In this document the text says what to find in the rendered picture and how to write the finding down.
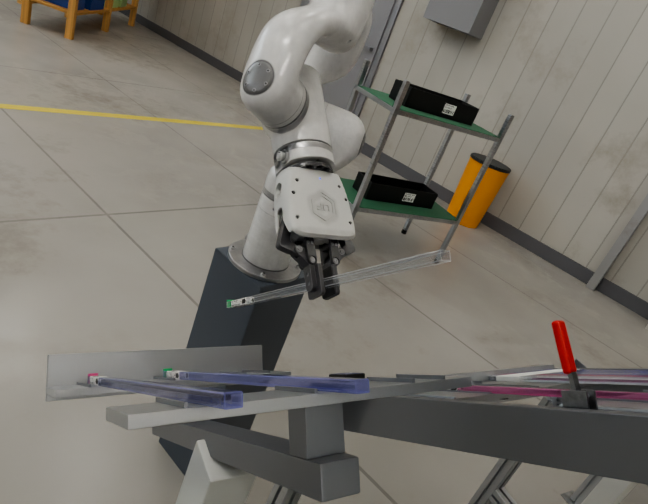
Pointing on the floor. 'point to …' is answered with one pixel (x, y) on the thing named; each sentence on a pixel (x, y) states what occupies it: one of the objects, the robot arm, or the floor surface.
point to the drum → (489, 186)
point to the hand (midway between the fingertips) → (322, 281)
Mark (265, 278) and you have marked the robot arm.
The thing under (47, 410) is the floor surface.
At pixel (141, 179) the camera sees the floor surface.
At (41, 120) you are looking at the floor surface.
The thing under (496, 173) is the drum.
